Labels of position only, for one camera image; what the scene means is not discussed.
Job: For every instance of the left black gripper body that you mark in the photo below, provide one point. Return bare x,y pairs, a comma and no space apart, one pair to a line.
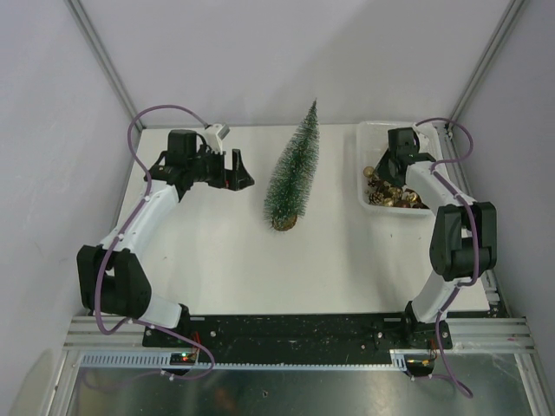
209,168

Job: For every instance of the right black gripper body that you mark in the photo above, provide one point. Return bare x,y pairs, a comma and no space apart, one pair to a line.
392,156

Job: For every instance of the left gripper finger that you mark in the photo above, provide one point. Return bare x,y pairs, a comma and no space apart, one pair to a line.
236,165
237,181

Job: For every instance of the white plastic basket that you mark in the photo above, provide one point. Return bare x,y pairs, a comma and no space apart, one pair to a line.
371,144

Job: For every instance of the small green christmas tree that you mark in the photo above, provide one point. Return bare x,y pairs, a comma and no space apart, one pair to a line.
291,180

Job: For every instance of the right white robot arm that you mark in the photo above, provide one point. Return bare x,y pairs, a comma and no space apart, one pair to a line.
464,241

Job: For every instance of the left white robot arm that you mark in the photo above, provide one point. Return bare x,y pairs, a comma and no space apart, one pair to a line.
111,277

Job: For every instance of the small gold bauble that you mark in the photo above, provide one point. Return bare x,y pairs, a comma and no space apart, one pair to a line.
368,171

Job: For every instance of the pile of gold brown ornaments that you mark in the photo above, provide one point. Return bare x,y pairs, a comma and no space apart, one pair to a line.
382,193

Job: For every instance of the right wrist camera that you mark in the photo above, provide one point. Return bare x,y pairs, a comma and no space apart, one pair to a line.
427,136

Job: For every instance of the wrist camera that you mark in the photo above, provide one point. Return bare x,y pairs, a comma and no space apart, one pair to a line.
214,135
427,136

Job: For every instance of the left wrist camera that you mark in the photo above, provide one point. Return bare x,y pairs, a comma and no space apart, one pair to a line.
214,135

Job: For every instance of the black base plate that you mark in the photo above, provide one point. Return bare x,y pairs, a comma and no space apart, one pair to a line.
320,340

